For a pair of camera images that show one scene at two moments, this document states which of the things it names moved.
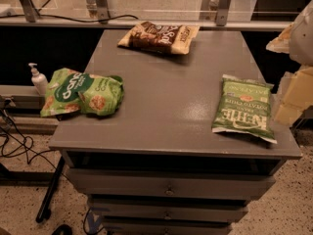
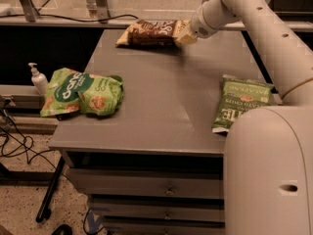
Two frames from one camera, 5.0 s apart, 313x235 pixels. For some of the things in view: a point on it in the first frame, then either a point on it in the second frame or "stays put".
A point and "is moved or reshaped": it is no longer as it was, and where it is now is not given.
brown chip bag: [160, 36] is moved or reshaped
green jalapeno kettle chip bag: [245, 107] stays put
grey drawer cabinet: [158, 166] stays put
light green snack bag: [67, 90] stays put
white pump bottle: [39, 80] stays put
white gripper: [303, 39] → [199, 28]
